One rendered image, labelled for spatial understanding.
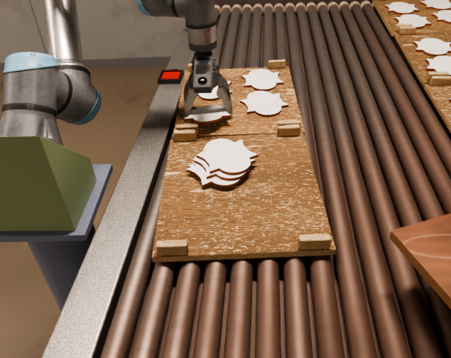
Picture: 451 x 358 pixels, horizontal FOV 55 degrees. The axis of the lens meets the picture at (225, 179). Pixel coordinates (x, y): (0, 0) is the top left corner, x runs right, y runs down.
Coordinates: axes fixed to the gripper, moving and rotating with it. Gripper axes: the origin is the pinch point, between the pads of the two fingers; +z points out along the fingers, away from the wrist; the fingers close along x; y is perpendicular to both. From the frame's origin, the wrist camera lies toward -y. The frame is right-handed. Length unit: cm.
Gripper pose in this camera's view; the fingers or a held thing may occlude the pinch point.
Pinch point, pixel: (209, 116)
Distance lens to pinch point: 120.6
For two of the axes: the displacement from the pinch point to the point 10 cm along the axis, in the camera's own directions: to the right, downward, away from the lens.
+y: 0.1, -5.9, 8.1
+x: -10.0, 0.5, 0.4
